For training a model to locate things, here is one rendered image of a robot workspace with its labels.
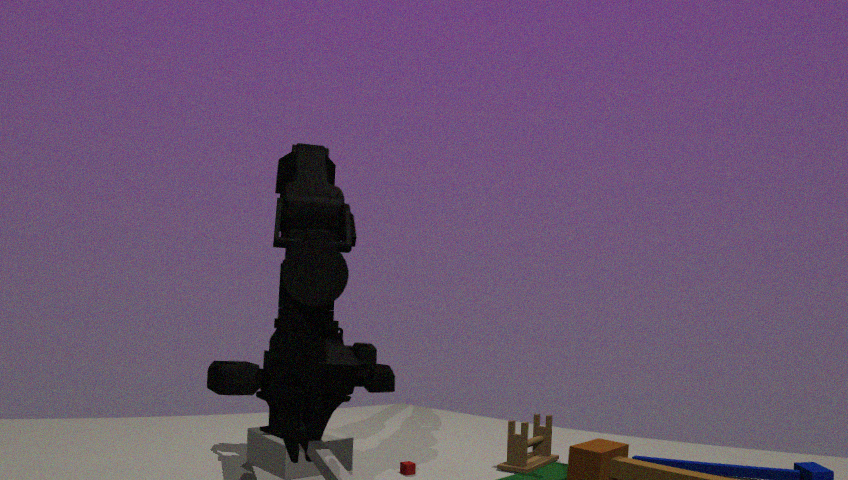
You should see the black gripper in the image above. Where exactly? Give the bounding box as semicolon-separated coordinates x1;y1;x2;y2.
207;308;395;463

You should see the green flat mat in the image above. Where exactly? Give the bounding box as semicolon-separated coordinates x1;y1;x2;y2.
497;462;568;480

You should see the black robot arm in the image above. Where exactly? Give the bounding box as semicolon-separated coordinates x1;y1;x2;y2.
273;143;377;417

